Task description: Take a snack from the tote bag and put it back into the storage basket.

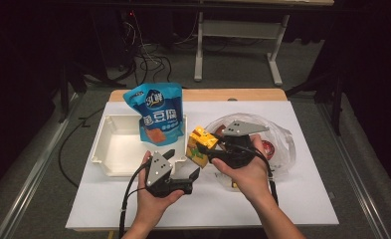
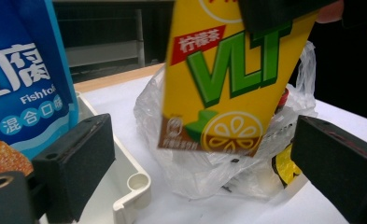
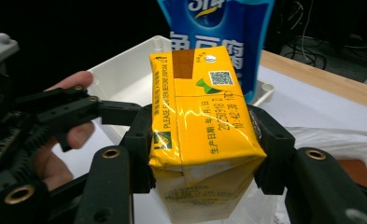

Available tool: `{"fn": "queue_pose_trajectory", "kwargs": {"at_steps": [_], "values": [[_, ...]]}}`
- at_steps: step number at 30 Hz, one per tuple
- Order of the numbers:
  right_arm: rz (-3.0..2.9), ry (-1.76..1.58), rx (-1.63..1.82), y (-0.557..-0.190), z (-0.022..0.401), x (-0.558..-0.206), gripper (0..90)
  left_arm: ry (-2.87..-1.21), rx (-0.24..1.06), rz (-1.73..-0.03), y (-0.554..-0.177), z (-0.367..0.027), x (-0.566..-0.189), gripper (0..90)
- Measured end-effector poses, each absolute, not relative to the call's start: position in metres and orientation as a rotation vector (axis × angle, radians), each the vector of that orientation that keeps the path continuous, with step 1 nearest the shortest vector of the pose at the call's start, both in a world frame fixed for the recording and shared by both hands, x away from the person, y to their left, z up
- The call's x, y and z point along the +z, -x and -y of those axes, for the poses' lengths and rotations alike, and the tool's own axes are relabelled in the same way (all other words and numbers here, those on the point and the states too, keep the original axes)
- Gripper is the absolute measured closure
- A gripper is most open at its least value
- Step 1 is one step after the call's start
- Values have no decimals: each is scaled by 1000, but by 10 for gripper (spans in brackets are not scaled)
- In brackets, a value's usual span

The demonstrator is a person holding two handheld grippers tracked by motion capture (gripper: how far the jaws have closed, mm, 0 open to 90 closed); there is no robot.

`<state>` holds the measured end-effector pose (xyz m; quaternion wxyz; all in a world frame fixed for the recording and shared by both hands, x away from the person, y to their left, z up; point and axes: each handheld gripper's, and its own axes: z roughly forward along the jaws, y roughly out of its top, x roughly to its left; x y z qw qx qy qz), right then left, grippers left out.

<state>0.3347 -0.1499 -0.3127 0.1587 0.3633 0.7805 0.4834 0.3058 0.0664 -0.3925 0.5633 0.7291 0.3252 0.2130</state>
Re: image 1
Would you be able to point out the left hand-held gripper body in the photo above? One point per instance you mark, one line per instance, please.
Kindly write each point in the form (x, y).
(158, 169)

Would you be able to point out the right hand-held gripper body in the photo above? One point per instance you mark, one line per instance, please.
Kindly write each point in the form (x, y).
(236, 152)

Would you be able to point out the yellow drink carton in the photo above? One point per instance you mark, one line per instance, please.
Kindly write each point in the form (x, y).
(196, 156)

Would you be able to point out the red round tin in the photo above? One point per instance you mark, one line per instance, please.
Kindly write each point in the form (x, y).
(270, 149)

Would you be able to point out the white plastic tray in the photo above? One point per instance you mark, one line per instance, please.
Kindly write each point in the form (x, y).
(120, 152)

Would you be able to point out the blue snack pouch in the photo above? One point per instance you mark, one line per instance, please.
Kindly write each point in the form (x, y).
(159, 109)

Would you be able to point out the clear smiley plastic bag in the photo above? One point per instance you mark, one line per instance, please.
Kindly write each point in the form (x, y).
(282, 142)

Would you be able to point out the person's right hand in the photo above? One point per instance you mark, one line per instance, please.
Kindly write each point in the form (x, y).
(252, 181)

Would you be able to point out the person's left hand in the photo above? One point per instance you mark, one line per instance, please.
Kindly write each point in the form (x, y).
(153, 207)

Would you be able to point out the white table cover board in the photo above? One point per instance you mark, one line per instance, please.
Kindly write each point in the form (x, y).
(216, 209)

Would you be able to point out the black metal stand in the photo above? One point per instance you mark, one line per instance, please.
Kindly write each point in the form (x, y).
(337, 109)
(63, 93)

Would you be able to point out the white metal frame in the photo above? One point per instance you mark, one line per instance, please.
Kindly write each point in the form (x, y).
(242, 30)

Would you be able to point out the aluminium floor rail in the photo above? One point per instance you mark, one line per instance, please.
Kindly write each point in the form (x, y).
(34, 172)
(358, 202)

